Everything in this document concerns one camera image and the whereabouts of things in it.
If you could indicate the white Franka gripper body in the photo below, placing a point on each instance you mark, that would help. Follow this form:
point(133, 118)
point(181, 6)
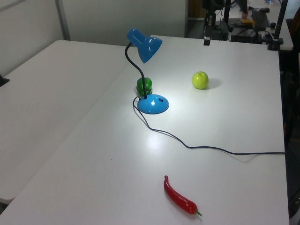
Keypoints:
point(207, 5)

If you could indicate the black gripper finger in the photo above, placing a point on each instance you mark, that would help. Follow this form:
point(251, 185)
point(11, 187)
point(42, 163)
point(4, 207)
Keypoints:
point(207, 40)

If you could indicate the blue desk lamp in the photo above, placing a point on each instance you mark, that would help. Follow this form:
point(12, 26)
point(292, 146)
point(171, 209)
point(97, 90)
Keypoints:
point(150, 48)

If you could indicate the black stand pole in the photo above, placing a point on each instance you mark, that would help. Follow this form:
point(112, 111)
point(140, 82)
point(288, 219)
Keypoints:
point(227, 11)

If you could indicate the black equipment pile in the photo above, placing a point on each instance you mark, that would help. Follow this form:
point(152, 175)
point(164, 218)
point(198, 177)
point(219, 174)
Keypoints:
point(241, 35)

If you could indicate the green toy apple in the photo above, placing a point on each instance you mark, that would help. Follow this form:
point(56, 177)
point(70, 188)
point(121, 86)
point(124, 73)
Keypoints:
point(200, 80)

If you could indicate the yellow flat object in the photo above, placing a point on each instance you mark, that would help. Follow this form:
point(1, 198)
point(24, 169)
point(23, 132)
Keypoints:
point(248, 21)

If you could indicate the black keyboard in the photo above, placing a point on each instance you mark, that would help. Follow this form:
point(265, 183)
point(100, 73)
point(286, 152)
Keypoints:
point(261, 18)

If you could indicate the black computer mouse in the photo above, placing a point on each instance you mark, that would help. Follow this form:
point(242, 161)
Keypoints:
point(264, 9)

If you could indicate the green toy bell pepper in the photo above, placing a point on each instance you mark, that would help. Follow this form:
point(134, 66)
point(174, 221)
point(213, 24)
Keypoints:
point(140, 85)

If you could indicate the dark chair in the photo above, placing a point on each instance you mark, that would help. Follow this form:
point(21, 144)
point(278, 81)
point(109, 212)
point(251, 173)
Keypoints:
point(294, 47)

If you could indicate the red toy chili pepper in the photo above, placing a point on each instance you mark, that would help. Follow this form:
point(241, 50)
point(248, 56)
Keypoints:
point(178, 198)

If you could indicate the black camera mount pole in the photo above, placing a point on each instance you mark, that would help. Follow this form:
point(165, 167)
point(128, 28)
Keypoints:
point(280, 23)

